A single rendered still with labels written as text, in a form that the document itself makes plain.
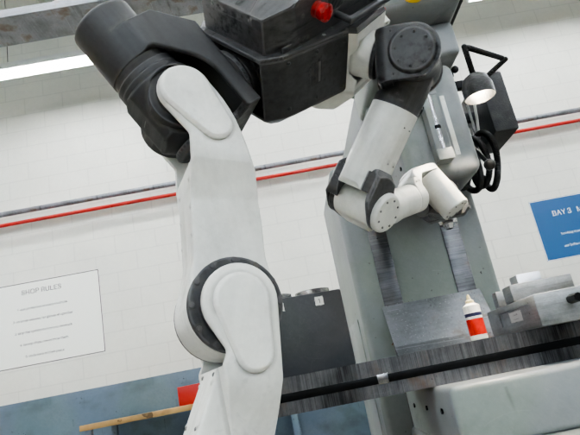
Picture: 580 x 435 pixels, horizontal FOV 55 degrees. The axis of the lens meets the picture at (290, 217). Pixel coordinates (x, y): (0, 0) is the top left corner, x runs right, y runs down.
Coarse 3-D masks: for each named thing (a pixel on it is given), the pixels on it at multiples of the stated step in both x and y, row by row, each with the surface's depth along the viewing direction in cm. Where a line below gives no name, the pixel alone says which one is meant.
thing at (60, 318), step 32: (544, 224) 577; (576, 224) 576; (0, 288) 568; (32, 288) 568; (64, 288) 567; (96, 288) 567; (0, 320) 559; (32, 320) 559; (64, 320) 558; (96, 320) 557; (0, 352) 550; (32, 352) 550; (64, 352) 549; (96, 352) 548
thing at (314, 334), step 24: (312, 288) 139; (288, 312) 135; (312, 312) 136; (336, 312) 137; (288, 336) 133; (312, 336) 134; (336, 336) 135; (288, 360) 131; (312, 360) 132; (336, 360) 133
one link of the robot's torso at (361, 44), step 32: (224, 0) 92; (256, 0) 91; (288, 0) 89; (320, 0) 92; (352, 0) 99; (384, 0) 100; (224, 32) 96; (256, 32) 90; (288, 32) 91; (320, 32) 97; (352, 32) 98; (256, 64) 96; (288, 64) 94; (320, 64) 99; (352, 64) 103; (288, 96) 99; (320, 96) 104; (352, 96) 108
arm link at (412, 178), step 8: (416, 168) 121; (424, 168) 122; (432, 168) 123; (408, 176) 120; (416, 176) 119; (400, 184) 121; (408, 184) 118; (416, 184) 117; (424, 192) 117; (424, 200) 117; (424, 208) 118
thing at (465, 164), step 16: (448, 80) 147; (448, 96) 146; (448, 112) 144; (416, 128) 143; (448, 128) 143; (464, 128) 143; (416, 144) 142; (464, 144) 142; (400, 160) 143; (416, 160) 141; (432, 160) 141; (464, 160) 140; (400, 176) 145; (448, 176) 141; (464, 176) 143
